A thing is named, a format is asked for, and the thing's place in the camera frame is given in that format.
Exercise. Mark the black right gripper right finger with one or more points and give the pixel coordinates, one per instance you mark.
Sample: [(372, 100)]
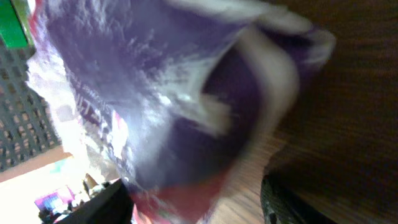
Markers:
[(281, 206)]

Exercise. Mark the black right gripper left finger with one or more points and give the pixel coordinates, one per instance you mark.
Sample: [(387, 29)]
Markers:
[(111, 206)]

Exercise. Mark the red purple snack package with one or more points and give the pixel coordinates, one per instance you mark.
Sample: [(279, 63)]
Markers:
[(170, 94)]

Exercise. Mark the grey plastic mesh basket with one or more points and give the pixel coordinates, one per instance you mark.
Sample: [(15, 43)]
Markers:
[(26, 126)]

